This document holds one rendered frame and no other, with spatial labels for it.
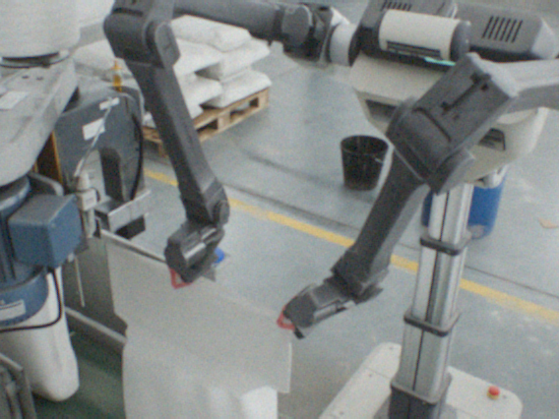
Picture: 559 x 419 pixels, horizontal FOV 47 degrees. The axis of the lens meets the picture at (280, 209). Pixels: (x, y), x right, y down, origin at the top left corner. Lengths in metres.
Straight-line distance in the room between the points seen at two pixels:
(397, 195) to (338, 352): 1.90
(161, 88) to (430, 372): 1.19
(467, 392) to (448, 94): 1.61
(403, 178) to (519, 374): 2.03
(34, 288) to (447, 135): 0.75
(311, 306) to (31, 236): 0.46
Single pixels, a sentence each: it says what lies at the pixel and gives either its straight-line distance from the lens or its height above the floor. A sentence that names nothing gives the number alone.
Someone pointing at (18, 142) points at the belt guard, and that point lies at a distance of 1.08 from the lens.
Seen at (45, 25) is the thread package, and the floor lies 1.58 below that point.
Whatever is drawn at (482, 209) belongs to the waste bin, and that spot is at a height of 0.18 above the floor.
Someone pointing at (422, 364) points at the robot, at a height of 0.55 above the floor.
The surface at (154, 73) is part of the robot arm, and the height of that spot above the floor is 1.52.
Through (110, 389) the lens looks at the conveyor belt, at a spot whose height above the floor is 0.38.
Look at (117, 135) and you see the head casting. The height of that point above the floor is 1.24.
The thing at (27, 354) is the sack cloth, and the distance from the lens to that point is 1.98.
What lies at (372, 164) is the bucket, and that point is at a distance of 3.82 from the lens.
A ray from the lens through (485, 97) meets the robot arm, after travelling 0.78.
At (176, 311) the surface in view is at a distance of 1.46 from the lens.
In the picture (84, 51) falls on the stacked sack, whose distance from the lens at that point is 4.58.
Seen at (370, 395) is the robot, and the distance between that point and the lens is 2.21.
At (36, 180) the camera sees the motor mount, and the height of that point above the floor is 1.31.
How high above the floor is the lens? 1.83
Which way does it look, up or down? 30 degrees down
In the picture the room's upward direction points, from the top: 1 degrees clockwise
